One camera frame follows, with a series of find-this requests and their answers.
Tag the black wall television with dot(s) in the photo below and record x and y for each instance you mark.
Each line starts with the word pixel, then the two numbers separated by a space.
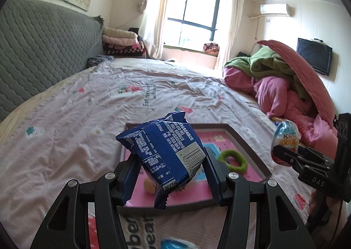
pixel 314 55

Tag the pink folded blanket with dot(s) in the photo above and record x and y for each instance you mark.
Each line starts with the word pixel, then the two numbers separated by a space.
pixel 123 43

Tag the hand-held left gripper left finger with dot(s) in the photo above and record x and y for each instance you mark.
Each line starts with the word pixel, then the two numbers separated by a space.
pixel 127 188

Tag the blue snack packet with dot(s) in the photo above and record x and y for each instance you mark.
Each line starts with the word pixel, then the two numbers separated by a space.
pixel 164 150

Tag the beige folded blanket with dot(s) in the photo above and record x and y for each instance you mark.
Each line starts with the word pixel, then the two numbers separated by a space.
pixel 119 33

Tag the cream curtain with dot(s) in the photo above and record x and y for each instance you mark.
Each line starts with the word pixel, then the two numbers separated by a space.
pixel 156 13
pixel 230 29

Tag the white air conditioner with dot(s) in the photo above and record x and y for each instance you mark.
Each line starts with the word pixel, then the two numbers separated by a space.
pixel 275 10

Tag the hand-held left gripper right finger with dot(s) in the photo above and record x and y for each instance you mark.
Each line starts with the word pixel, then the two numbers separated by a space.
pixel 214 180

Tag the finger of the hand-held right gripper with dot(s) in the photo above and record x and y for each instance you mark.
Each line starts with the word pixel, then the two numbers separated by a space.
pixel 315 154
pixel 288 157

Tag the pink quilt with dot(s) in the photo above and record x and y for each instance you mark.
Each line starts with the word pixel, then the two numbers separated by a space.
pixel 277 95

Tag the person's right hand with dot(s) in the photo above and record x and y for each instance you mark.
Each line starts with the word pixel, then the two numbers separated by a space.
pixel 314 203

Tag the grey patterned cloth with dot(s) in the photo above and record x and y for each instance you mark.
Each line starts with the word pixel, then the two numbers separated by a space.
pixel 100 61

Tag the dark patterned folded blanket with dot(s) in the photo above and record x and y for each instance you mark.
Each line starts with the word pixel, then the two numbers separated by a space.
pixel 126 53

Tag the grey quilted headboard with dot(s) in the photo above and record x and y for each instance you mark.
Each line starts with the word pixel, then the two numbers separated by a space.
pixel 41 46

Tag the green blanket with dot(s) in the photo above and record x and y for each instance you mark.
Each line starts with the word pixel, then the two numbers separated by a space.
pixel 263 65

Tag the blue egg-shaped toy packet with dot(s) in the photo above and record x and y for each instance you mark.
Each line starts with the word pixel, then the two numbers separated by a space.
pixel 286 136
pixel 178 245

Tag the dark framed window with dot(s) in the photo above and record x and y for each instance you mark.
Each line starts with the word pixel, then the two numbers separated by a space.
pixel 197 13

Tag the shallow brown cardboard box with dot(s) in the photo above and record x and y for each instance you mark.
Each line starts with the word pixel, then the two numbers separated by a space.
pixel 252 155

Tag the pink patterned bag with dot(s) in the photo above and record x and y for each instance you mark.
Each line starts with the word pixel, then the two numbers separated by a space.
pixel 211 48

